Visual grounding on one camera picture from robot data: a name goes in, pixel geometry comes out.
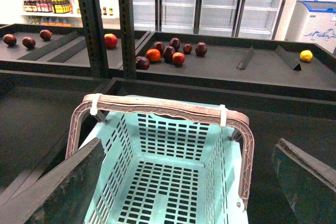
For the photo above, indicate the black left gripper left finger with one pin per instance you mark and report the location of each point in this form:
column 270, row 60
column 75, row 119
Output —
column 61, row 196

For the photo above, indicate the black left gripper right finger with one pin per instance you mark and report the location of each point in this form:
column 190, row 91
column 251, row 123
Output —
column 307, row 183

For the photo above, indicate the light blue plastic shopping basket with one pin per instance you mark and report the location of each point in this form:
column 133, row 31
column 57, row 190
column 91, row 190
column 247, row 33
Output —
column 164, row 170

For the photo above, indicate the grey-pink basket handles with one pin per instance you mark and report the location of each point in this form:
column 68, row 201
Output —
column 97, row 103

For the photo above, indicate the red apple in pile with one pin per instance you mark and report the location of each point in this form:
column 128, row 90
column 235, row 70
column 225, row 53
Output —
column 178, row 58

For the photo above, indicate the black tray divider right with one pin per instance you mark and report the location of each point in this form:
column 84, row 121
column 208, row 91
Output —
column 291, row 62

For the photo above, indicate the black tray divider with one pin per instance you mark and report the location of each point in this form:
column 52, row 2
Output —
column 291, row 62
column 246, row 59

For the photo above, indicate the yellow lemon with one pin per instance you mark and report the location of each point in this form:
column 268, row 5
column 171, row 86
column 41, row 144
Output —
column 306, row 56

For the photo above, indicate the black tray divider middle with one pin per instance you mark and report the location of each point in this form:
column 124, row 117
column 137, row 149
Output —
column 246, row 59

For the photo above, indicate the black divider strip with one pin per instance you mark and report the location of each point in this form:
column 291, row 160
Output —
column 70, row 52
column 40, row 52

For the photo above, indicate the black divider strip left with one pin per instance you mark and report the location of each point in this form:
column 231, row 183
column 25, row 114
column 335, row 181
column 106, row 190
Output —
column 40, row 52

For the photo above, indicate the dark purple fruit front left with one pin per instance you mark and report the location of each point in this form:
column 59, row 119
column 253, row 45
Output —
column 142, row 63

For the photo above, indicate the dark purple fruit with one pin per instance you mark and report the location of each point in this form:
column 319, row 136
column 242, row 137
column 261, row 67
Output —
column 45, row 35
column 168, row 53
column 9, row 40
column 29, row 42
column 201, row 49
column 175, row 43
column 142, row 63
column 159, row 46

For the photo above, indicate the white chest freezer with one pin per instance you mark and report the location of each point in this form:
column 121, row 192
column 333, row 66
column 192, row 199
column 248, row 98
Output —
column 313, row 22

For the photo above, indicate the dark purple fruit far left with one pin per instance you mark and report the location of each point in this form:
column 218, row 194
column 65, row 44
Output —
column 9, row 40

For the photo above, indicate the orange fruit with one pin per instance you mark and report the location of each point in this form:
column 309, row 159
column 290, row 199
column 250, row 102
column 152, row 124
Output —
column 153, row 55

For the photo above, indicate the dark purple fruit right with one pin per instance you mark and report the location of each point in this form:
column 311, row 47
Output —
column 201, row 49

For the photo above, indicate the dark purple fruit back left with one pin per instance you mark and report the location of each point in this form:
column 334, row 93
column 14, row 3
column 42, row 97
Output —
column 159, row 46

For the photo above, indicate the dark purple fruit centre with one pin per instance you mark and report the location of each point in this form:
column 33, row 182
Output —
column 168, row 53

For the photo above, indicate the small dark red fruit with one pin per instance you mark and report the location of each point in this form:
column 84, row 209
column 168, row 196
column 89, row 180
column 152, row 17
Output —
column 187, row 49

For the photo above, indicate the glass door refrigerator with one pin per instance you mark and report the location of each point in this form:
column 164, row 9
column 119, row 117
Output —
column 256, row 19

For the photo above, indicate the dark purple fruit back top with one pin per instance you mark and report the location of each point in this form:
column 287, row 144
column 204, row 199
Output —
column 175, row 43

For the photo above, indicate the shelf with sauce bottles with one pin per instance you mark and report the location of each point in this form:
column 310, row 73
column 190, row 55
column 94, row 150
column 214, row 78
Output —
column 66, row 13

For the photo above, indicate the red apple behind post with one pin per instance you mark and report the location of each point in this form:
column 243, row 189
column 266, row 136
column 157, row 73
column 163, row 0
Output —
column 111, row 40

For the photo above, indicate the black metal post left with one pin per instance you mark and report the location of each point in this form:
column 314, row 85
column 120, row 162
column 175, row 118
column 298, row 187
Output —
column 93, row 28

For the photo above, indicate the black metal post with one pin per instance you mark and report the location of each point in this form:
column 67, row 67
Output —
column 93, row 28
column 128, row 39

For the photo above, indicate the black metal post right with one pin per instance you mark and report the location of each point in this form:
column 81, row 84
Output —
column 128, row 39

